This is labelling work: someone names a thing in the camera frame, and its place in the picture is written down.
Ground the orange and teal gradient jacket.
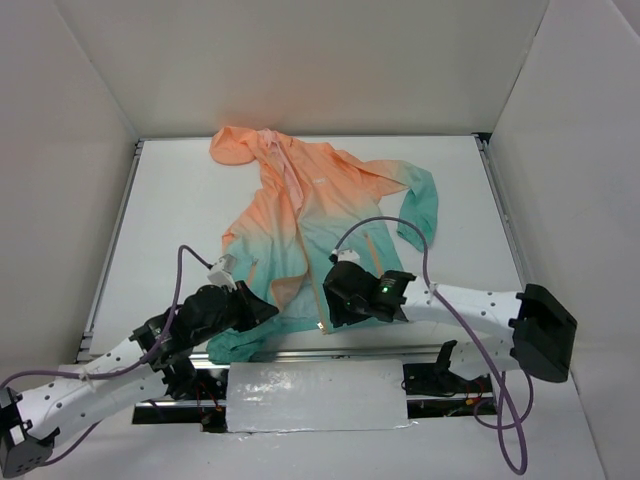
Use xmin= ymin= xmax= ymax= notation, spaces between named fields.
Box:
xmin=207 ymin=126 xmax=439 ymax=363

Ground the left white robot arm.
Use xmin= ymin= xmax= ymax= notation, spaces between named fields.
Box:
xmin=1 ymin=281 xmax=279 ymax=479

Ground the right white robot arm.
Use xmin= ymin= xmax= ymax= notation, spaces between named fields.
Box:
xmin=323 ymin=260 xmax=577 ymax=391

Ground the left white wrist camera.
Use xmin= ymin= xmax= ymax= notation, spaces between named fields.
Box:
xmin=207 ymin=254 xmax=236 ymax=291

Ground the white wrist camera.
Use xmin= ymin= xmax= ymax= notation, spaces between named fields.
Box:
xmin=207 ymin=254 xmax=236 ymax=291
xmin=329 ymin=248 xmax=360 ymax=265

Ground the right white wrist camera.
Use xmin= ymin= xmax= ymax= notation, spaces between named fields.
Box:
xmin=329 ymin=248 xmax=360 ymax=265

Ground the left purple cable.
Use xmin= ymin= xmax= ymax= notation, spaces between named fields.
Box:
xmin=0 ymin=244 xmax=214 ymax=464

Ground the aluminium table frame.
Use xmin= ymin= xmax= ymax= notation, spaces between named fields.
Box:
xmin=78 ymin=135 xmax=531 ymax=361

